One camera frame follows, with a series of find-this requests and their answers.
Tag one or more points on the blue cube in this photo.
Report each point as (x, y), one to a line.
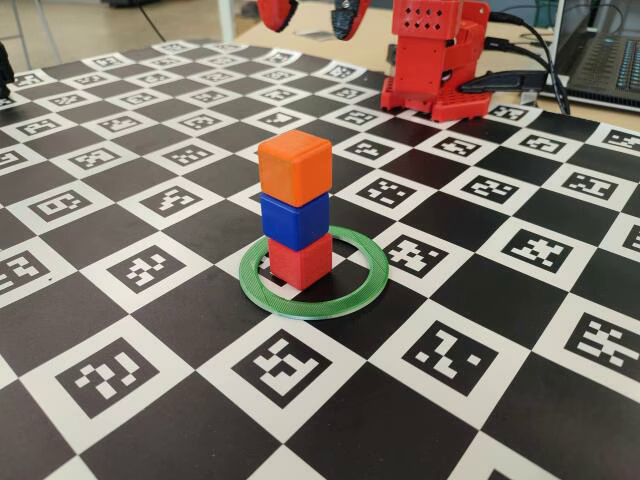
(295, 220)

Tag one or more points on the red robot arm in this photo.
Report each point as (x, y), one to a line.
(425, 60)

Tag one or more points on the white pole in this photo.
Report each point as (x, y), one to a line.
(226, 20)

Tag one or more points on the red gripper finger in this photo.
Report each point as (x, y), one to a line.
(277, 12)
(350, 17)

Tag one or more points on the small black stand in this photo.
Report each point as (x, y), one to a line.
(4, 70)

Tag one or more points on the orange cube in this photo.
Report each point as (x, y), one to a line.
(295, 167)

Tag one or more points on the small printed marker sheet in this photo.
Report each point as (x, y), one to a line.
(315, 35)

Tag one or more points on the red cube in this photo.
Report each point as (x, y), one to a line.
(300, 265)

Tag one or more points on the checkerboard marker mat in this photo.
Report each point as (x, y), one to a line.
(380, 430)

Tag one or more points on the black laptop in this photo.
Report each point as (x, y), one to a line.
(600, 65)

